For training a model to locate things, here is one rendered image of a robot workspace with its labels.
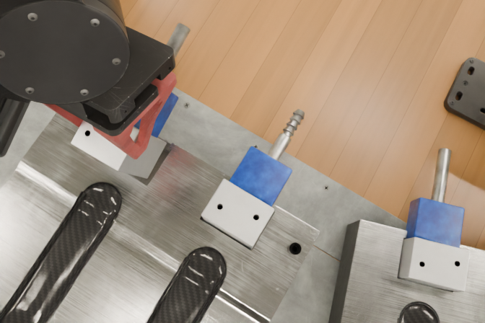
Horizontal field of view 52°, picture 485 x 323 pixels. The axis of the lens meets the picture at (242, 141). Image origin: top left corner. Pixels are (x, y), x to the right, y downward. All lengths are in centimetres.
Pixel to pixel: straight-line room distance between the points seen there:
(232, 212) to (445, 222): 20
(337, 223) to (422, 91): 18
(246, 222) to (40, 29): 25
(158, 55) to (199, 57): 25
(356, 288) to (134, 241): 20
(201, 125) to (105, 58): 34
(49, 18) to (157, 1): 42
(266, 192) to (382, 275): 14
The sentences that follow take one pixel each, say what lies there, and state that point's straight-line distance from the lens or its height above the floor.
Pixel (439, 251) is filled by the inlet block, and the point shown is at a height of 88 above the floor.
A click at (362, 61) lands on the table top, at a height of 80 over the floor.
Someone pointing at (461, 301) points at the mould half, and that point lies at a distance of 52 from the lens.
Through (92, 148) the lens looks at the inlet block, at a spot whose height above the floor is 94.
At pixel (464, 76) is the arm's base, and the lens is 62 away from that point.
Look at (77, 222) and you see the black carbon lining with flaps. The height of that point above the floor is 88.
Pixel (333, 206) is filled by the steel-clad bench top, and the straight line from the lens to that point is 54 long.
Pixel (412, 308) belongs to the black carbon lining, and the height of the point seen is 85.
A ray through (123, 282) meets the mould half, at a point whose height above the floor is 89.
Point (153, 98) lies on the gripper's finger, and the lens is 34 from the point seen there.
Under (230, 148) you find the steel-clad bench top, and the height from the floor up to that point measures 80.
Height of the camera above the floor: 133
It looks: 75 degrees down
